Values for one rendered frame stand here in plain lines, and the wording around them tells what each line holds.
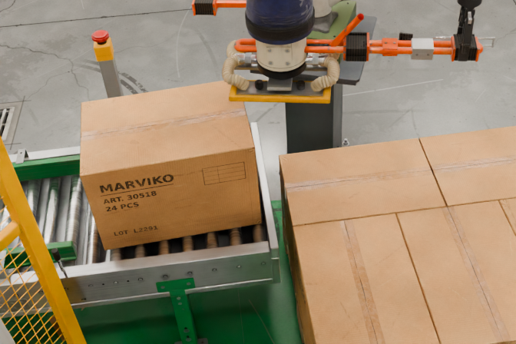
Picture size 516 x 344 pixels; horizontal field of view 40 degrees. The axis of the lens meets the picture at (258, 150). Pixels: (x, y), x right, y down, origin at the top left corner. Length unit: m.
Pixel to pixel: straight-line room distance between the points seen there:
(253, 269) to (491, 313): 0.84
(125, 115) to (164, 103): 0.15
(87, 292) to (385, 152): 1.31
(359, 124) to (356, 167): 1.05
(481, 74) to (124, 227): 2.49
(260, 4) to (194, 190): 0.72
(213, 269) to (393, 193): 0.77
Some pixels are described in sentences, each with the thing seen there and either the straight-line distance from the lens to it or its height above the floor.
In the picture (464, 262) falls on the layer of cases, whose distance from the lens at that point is 2.67.
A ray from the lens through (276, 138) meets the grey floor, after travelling 3.88.
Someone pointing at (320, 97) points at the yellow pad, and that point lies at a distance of 2.37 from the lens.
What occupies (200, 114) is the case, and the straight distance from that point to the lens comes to 2.60.
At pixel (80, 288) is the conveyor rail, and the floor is 0.52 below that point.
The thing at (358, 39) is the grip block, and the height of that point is 1.24.
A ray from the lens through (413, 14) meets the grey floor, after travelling 4.87.
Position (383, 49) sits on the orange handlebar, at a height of 1.23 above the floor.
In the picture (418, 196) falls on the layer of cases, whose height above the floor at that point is 0.54.
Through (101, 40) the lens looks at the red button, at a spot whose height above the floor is 1.03.
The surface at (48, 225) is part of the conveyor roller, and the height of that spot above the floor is 0.55.
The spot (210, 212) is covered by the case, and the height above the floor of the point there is 0.66.
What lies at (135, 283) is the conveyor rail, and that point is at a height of 0.50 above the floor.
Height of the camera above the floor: 2.60
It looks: 43 degrees down
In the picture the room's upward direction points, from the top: 5 degrees counter-clockwise
